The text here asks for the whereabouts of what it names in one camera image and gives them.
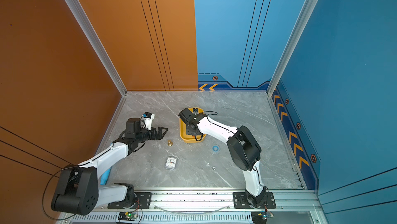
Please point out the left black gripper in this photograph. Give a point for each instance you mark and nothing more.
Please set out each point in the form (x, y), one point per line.
(159, 136)

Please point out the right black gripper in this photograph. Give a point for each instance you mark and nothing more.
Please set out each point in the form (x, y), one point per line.
(188, 131)

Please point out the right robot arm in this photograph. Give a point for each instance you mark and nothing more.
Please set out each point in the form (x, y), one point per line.
(243, 148)

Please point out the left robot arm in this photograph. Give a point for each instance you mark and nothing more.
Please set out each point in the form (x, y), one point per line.
(78, 192)

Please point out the yellow plastic bin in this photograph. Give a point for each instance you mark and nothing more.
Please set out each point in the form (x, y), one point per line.
(187, 135)

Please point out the small white clock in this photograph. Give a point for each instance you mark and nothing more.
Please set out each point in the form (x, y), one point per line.
(171, 163)

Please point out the blue cylinder object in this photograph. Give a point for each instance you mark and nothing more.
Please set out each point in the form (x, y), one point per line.
(105, 176)

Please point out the left green circuit board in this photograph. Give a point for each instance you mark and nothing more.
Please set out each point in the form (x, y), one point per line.
(128, 217)

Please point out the green circuit board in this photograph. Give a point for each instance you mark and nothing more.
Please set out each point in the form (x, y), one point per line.
(261, 217)
(128, 217)

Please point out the right green circuit board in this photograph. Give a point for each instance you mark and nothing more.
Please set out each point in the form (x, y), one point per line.
(261, 217)

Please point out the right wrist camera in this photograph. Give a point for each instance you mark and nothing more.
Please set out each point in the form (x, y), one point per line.
(195, 110)

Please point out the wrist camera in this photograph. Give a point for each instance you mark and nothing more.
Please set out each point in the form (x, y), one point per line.
(195, 110)
(147, 119)

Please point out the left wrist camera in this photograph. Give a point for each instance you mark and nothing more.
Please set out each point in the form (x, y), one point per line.
(147, 119)

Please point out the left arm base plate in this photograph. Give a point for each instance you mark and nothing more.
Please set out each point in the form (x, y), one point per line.
(141, 200)

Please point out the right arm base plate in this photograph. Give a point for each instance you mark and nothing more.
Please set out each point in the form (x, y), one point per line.
(244, 200)

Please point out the aluminium front rail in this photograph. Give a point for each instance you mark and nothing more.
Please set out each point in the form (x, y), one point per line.
(210, 206)

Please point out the left aluminium corner post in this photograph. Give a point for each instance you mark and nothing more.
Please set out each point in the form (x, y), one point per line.
(86, 26)

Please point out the aluminium corner post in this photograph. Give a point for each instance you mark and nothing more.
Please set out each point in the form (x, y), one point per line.
(86, 26)
(299, 27)

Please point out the right aluminium corner post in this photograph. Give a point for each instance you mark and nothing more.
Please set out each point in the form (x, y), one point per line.
(299, 27)

